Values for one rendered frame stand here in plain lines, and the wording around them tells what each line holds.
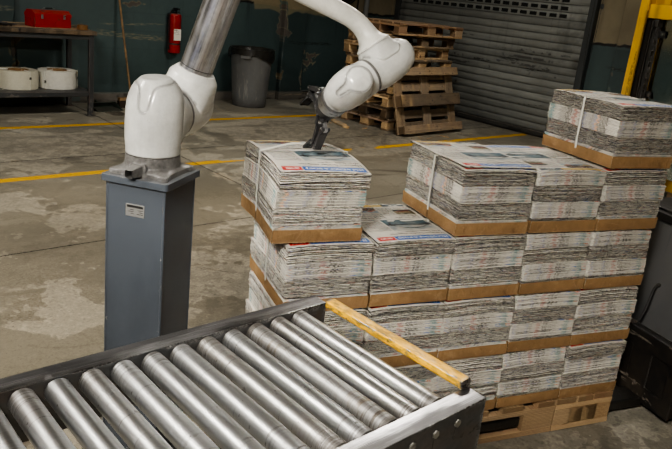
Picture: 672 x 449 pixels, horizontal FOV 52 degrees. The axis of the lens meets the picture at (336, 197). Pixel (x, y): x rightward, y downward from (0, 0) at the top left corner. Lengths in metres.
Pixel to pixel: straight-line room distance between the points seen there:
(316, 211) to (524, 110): 7.93
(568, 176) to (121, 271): 1.48
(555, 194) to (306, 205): 0.90
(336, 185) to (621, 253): 1.22
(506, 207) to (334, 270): 0.63
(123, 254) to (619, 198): 1.70
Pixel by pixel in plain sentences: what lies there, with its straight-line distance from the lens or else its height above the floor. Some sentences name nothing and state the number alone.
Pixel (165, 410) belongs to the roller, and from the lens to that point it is 1.34.
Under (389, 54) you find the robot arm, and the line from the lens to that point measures 1.92.
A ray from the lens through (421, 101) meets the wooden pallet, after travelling 8.57.
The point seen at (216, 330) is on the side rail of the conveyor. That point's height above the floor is 0.80.
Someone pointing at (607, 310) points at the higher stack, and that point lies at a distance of 2.85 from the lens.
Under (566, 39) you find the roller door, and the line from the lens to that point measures 9.53.
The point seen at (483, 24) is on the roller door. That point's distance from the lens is 10.27.
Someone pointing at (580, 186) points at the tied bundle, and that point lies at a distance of 2.53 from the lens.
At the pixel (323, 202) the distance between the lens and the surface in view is 2.02.
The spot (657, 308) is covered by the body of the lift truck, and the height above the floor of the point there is 0.37.
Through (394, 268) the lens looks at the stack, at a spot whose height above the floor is 0.73.
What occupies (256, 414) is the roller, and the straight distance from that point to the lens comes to 1.33.
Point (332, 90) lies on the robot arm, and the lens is 1.86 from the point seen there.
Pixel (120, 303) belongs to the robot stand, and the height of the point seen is 0.61.
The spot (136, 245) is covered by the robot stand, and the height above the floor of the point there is 0.80.
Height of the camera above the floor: 1.55
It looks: 16 degrees down
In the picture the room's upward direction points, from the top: 6 degrees clockwise
